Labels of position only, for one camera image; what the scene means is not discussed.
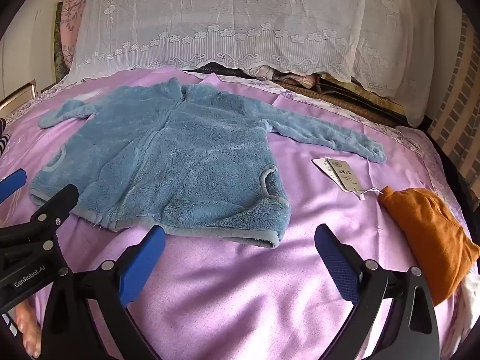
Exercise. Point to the dark mesh mat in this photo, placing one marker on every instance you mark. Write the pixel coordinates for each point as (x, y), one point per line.
(217, 69)

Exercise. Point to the person's left hand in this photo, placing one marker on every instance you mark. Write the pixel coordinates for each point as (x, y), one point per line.
(28, 330)

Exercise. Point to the purple floral bedsheet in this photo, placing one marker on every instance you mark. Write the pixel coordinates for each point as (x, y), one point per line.
(416, 140)

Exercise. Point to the blue fleece jacket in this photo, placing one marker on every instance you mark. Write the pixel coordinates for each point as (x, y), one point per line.
(180, 165)

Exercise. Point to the orange garment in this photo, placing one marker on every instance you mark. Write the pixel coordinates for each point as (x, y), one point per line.
(423, 232)

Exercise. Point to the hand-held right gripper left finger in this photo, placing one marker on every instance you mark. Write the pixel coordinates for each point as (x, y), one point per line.
(144, 264)

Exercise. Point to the wooden bedside cabinet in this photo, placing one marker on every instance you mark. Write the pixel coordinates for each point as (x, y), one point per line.
(18, 97)

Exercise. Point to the pink floral pillow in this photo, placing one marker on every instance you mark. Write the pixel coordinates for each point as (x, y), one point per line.
(73, 11)

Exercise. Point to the brown woven mat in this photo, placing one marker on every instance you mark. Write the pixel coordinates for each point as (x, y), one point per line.
(356, 97)

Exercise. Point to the white lace cloth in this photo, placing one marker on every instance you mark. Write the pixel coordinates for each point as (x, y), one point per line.
(225, 15)

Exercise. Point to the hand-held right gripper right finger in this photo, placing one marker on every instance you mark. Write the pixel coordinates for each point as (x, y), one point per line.
(337, 266)

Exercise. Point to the dark green patterned cloth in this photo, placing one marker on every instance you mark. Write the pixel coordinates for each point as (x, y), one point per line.
(60, 52)

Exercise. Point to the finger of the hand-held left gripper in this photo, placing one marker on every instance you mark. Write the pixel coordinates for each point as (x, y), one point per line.
(11, 187)
(56, 206)

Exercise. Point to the pink printed blanket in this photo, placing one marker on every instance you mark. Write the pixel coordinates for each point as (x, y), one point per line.
(243, 288)

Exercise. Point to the black white striped garment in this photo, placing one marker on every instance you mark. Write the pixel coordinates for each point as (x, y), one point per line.
(3, 142)

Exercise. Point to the white clothing hang tag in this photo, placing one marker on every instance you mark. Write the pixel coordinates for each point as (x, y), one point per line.
(337, 172)

